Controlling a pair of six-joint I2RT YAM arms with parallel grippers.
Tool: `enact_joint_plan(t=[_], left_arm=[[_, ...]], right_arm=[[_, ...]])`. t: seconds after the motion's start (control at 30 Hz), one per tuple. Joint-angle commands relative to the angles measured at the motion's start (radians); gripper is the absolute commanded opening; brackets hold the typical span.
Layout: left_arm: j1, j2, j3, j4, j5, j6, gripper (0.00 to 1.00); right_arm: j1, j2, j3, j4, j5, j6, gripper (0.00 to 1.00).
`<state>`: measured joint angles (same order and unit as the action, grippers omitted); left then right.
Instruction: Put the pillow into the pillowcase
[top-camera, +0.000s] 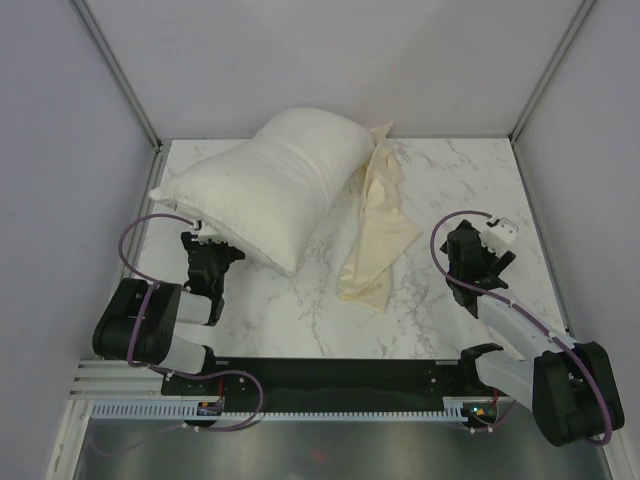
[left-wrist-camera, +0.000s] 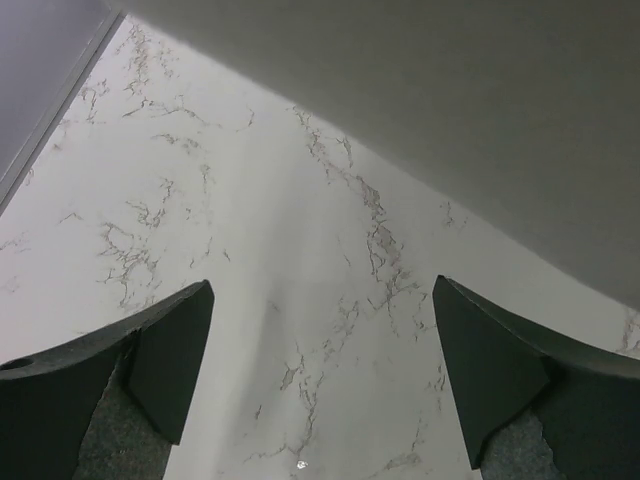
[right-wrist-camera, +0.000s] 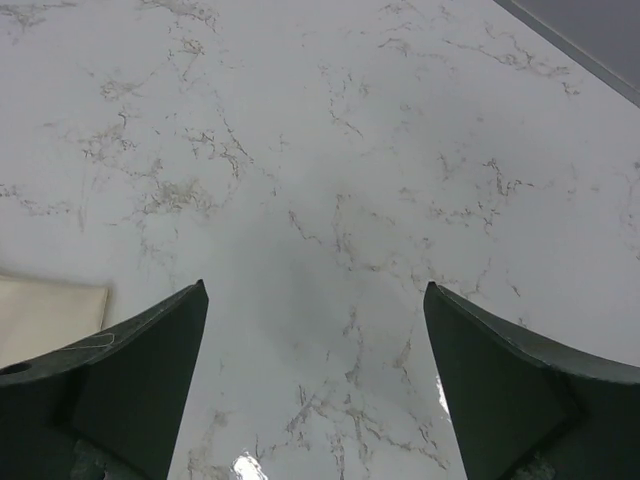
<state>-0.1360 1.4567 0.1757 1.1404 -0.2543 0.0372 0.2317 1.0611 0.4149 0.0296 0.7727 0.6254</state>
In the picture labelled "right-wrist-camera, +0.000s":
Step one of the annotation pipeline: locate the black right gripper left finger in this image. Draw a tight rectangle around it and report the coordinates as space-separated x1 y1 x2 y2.
1 281 208 479

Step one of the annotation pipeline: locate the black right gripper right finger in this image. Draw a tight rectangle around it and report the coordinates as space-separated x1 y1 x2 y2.
424 282 639 479

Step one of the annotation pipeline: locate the cream yellow pillowcase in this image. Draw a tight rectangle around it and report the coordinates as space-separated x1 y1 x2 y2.
1 274 110 368

